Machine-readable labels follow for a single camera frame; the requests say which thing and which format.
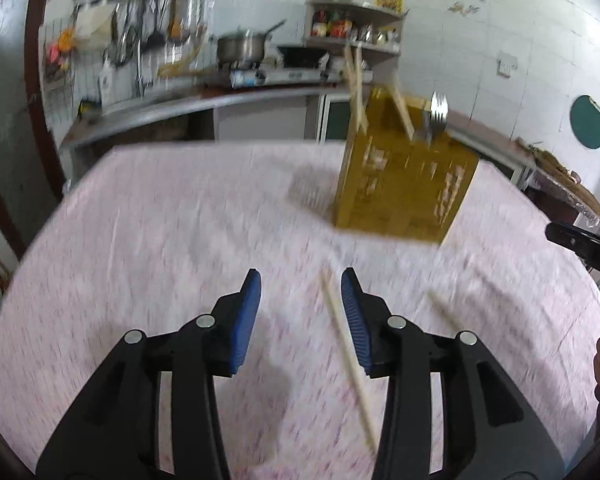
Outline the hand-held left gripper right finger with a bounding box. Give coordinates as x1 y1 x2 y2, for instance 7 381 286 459
341 267 566 480

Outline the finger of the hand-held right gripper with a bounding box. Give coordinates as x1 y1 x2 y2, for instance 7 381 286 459
545 221 587 261

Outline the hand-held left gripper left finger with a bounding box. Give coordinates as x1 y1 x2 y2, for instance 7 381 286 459
36 268 262 480

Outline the wooden chopstick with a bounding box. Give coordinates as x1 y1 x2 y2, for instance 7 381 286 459
354 46 372 126
427 290 461 336
321 270 378 453
390 72 416 141
343 42 370 133

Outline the yellow slotted utensil holder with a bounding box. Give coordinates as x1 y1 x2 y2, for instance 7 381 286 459
332 86 481 247

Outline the steel fork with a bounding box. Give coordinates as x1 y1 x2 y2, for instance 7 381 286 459
422 91 451 147

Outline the green round board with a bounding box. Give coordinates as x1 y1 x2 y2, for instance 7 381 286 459
570 94 600 150

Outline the pink tablecloth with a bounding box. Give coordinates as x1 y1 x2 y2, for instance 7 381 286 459
0 142 600 480

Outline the glass-door cabinet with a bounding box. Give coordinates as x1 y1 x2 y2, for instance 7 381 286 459
317 92 353 143

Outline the steel sink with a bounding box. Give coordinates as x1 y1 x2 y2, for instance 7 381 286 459
60 97 191 148

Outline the steel gas stove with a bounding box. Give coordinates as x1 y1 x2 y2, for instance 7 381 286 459
230 57 346 88

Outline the black wok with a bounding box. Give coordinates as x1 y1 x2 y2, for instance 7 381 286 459
277 45 328 68

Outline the steel pot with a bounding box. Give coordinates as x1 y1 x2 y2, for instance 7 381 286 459
215 20 287 63

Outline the white corner shelf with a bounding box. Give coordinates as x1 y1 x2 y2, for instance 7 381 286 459
304 0 408 56

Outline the black hanging spatula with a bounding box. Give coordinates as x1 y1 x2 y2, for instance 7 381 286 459
147 0 166 51

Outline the orange hanging ladle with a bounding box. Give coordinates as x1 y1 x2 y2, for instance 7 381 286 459
167 0 191 43

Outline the white hanging bag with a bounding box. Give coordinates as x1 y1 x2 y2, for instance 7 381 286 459
75 5 112 43

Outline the white wall socket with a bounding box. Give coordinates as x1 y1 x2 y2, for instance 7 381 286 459
497 52 520 78

